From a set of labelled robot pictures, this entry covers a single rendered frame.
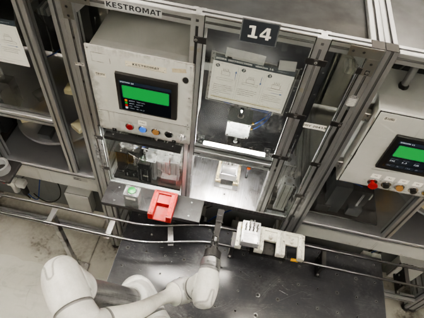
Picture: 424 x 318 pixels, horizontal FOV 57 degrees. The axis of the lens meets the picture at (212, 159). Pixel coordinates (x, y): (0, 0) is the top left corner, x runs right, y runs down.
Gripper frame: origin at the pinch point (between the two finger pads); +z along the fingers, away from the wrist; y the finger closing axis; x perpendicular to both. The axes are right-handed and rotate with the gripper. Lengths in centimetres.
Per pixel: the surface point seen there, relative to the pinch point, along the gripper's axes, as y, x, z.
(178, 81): 61, 26, 21
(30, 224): -112, 138, 24
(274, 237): -26.0, -31.0, 10.2
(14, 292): -112, 126, -25
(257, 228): -16.3, -20.5, 8.1
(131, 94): 52, 44, 18
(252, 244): -21.0, -19.5, 1.1
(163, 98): 53, 32, 18
